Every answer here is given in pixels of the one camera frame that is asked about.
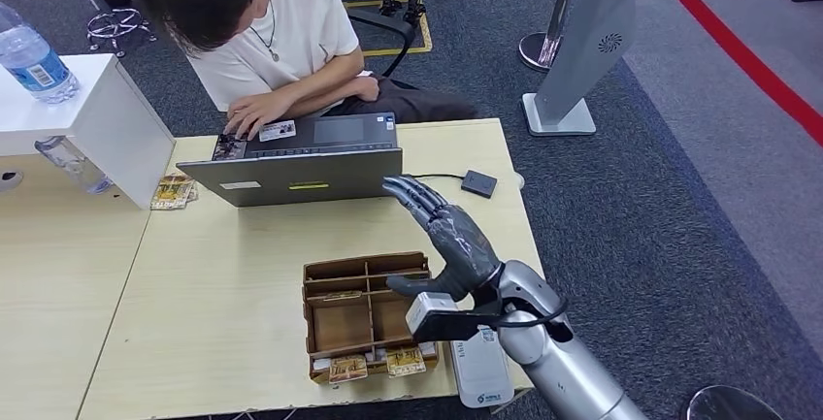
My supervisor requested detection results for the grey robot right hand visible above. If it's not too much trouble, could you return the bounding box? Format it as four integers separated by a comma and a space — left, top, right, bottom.
382, 175, 504, 304

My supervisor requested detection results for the person's right hand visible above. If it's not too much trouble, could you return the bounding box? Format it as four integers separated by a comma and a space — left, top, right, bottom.
351, 75, 381, 104

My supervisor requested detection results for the person's left hand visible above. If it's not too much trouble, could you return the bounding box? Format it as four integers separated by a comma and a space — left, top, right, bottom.
222, 90, 292, 142

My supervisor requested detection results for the white ID card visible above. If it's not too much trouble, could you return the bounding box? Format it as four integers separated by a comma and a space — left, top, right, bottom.
258, 119, 298, 144

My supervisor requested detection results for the person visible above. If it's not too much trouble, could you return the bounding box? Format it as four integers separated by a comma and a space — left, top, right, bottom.
121, 0, 480, 142

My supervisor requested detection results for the white card reader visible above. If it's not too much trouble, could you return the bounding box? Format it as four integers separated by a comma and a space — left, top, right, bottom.
449, 325, 515, 409

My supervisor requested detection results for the yellow floor tape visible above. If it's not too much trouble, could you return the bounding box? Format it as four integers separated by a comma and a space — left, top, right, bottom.
342, 0, 433, 58

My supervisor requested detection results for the black smartphone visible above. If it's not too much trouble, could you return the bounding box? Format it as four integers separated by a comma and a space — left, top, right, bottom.
211, 133, 248, 163

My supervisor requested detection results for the small black USB device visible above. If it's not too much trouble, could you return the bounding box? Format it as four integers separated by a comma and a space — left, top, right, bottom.
460, 169, 499, 200

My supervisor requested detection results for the black office chair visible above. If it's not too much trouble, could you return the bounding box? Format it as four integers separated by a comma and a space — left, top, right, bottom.
321, 0, 418, 79

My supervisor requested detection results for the grey laptop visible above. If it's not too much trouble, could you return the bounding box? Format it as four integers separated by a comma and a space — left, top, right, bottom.
175, 112, 404, 209

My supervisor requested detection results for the brown cardboard organizer box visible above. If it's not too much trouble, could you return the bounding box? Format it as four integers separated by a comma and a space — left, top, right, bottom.
301, 250, 440, 385

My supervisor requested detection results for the white desk shelf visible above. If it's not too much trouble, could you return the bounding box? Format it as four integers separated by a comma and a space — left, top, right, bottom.
0, 53, 176, 211

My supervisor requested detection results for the clear plastic bottle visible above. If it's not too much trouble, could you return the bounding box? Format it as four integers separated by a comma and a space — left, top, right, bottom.
35, 136, 115, 197

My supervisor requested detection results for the grey kiosk stand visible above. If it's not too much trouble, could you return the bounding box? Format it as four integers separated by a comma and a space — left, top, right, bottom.
521, 0, 639, 138

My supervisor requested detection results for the water bottle blue label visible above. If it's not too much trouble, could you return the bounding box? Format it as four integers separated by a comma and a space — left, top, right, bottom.
0, 1, 82, 107

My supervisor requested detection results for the round glossy dark disc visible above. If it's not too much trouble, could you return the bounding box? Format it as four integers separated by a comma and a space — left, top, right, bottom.
685, 386, 782, 420

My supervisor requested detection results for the person's pendant necklace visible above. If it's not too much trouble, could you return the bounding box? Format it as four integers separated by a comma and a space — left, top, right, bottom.
248, 0, 281, 63

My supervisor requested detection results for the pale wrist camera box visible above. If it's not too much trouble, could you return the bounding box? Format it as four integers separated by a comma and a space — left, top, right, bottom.
405, 291, 459, 336

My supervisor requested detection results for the black camera bracket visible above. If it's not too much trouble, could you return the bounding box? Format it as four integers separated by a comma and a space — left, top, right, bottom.
417, 285, 510, 344

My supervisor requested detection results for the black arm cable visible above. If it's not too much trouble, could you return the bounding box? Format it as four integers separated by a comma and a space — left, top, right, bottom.
478, 298, 571, 333

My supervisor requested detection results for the chrome stanchion post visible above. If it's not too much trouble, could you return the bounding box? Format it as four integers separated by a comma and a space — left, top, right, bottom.
517, 0, 589, 75

